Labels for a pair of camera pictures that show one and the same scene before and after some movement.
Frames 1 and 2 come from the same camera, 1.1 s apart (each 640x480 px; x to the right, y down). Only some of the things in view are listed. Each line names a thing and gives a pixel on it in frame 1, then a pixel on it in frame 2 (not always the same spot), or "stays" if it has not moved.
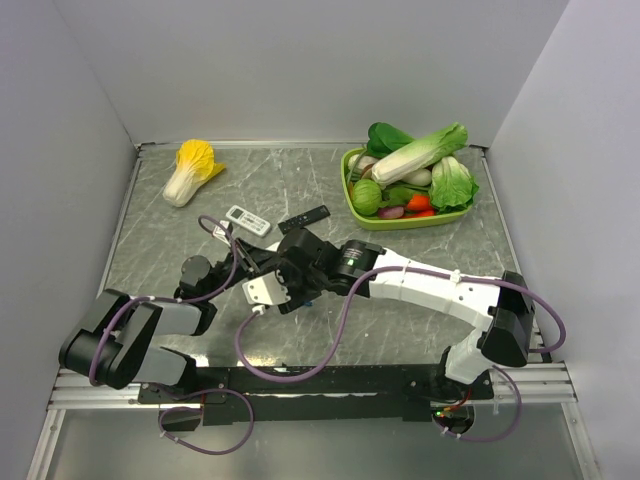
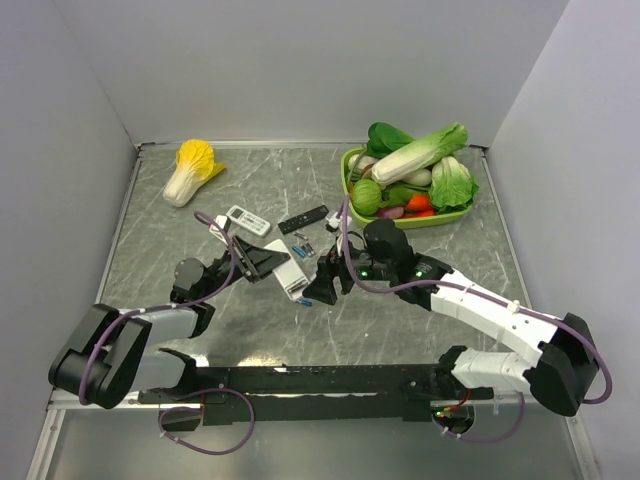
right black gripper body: [302, 286] -> [365, 267]
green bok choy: [452, 188] stays
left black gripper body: [247, 265] stays
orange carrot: [419, 202] stays
